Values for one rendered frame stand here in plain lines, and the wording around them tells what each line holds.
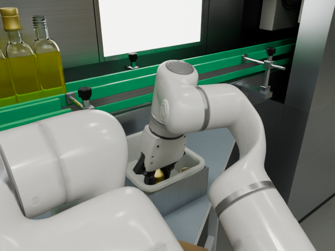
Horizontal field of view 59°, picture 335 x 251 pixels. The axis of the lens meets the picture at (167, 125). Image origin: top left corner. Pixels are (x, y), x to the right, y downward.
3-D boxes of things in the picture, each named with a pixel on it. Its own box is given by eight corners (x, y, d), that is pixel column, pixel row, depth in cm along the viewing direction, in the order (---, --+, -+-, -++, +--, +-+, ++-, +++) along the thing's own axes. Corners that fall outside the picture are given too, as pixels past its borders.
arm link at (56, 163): (145, 226, 39) (140, 117, 32) (44, 283, 32) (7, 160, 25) (109, 188, 46) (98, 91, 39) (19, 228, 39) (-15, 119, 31)
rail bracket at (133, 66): (131, 88, 101) (129, 49, 95) (142, 94, 96) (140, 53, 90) (121, 91, 99) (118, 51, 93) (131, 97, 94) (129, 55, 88)
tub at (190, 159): (155, 152, 88) (154, 126, 84) (208, 192, 72) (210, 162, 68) (101, 173, 79) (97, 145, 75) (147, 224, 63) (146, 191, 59)
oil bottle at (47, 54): (65, 114, 82) (51, 34, 72) (72, 121, 78) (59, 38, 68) (44, 120, 79) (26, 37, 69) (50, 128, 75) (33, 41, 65)
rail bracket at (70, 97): (79, 121, 77) (72, 74, 71) (109, 148, 65) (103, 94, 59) (68, 124, 76) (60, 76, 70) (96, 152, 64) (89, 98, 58)
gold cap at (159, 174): (168, 189, 71) (168, 174, 69) (155, 194, 69) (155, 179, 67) (159, 181, 73) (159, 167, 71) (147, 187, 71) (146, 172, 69)
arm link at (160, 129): (179, 98, 63) (176, 109, 65) (143, 108, 58) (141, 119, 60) (201, 118, 59) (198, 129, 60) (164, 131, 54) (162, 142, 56)
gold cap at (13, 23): (20, 28, 66) (15, 6, 64) (24, 30, 64) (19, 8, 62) (2, 29, 64) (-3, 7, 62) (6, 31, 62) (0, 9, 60)
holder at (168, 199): (145, 146, 92) (144, 124, 88) (207, 193, 72) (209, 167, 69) (93, 165, 83) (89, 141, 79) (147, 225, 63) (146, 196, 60)
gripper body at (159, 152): (177, 105, 64) (169, 143, 71) (136, 117, 59) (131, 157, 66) (199, 126, 60) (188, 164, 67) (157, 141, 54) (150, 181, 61)
